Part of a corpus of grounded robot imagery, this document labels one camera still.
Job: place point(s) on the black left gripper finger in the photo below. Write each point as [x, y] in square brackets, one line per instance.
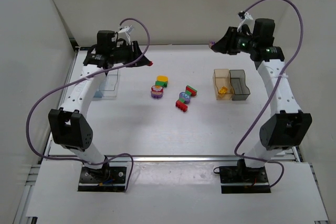
[138, 65]
[139, 55]

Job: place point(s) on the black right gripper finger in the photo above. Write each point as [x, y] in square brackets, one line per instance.
[227, 52]
[225, 43]

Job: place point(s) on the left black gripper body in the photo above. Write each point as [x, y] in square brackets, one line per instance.
[134, 53]

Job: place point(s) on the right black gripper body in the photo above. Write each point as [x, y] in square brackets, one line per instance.
[229, 41]

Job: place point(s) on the red comb lego brick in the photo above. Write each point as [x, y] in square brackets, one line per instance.
[181, 105]

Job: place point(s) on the purple flower lego piece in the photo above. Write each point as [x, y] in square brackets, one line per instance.
[185, 97]

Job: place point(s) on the purple round lego piece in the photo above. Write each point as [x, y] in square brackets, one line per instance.
[211, 44]

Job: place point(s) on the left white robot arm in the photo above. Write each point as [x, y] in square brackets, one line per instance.
[68, 124]

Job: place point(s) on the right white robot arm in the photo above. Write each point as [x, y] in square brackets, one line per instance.
[287, 124]

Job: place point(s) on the yellow rounded lego brick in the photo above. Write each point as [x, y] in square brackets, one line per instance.
[162, 79]

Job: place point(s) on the clear transparent container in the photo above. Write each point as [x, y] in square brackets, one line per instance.
[109, 87]

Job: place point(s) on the amber transparent container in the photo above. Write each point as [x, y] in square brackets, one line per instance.
[221, 77]

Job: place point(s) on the smoky grey transparent container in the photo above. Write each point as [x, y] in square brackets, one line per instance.
[238, 82]

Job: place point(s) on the blue container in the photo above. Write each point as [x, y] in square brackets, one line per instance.
[98, 94]

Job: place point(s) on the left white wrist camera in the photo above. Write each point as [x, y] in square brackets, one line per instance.
[125, 32]

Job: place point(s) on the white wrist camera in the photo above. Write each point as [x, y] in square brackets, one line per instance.
[125, 32]
[246, 19]

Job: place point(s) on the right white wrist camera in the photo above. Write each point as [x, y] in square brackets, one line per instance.
[246, 19]

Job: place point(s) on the aluminium table frame rail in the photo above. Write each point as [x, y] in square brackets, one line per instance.
[294, 154]

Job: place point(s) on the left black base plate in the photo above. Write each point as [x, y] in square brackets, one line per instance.
[110, 178]

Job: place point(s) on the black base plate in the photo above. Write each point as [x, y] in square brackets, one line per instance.
[240, 179]
[110, 178]

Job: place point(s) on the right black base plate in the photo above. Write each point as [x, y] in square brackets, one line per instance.
[240, 179]

